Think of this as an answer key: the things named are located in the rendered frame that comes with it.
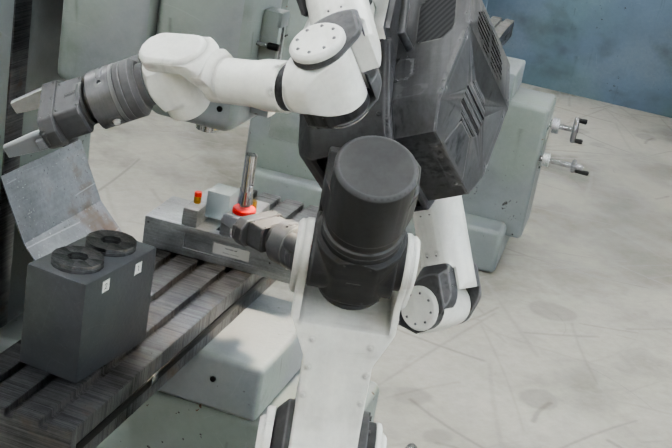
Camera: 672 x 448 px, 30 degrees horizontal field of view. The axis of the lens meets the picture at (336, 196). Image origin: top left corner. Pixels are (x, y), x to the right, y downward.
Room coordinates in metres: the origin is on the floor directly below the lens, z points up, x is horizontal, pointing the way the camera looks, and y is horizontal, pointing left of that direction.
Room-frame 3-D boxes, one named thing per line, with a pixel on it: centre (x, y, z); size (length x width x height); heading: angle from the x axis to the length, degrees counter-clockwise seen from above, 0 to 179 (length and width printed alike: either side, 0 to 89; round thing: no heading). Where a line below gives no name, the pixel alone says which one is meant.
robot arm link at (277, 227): (2.26, 0.10, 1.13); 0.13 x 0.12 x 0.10; 139
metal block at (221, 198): (2.54, 0.24, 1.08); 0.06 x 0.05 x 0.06; 167
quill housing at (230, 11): (2.41, 0.28, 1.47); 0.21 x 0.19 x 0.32; 164
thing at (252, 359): (2.41, 0.28, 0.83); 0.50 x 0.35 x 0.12; 74
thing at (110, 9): (2.46, 0.47, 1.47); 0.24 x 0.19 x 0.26; 164
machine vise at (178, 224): (2.54, 0.21, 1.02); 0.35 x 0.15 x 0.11; 77
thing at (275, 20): (2.38, 0.17, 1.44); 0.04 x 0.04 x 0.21; 74
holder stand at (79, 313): (1.99, 0.40, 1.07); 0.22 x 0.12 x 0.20; 159
